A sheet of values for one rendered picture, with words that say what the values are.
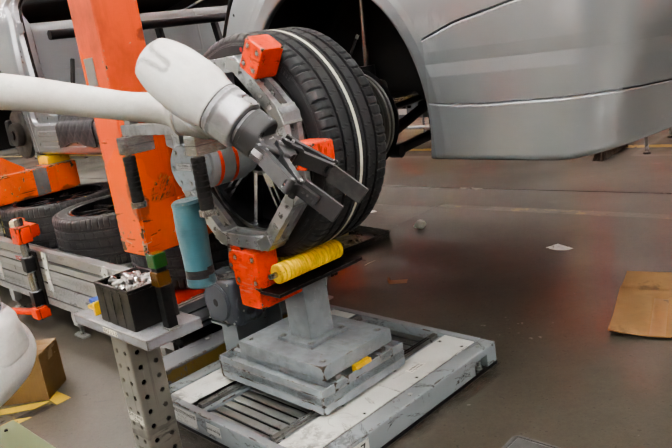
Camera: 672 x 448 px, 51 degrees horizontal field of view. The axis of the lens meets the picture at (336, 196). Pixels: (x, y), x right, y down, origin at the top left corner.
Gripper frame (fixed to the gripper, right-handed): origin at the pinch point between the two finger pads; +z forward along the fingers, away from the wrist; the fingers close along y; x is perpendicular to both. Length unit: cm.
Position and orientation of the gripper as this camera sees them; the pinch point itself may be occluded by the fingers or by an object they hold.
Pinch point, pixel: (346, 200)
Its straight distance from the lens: 110.7
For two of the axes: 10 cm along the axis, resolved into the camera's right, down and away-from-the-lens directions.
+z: 8.0, 5.9, -1.5
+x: -5.2, 7.9, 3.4
